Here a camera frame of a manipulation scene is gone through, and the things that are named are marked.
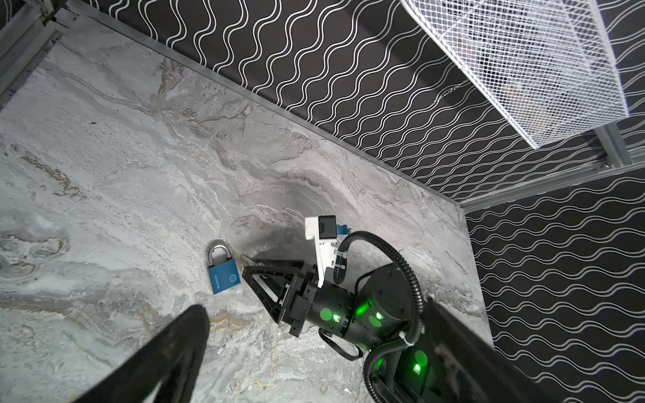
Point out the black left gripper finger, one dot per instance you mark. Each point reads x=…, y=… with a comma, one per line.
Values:
x=167, y=367

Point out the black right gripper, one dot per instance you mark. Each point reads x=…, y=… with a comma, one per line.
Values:
x=330, y=308

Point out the blue padlock with key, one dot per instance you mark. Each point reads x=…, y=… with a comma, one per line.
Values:
x=223, y=271

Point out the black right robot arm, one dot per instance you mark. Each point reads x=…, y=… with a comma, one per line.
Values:
x=449, y=363

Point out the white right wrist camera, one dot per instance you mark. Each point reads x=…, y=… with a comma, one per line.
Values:
x=324, y=232

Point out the white wire mesh basket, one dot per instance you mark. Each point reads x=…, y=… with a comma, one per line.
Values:
x=546, y=66

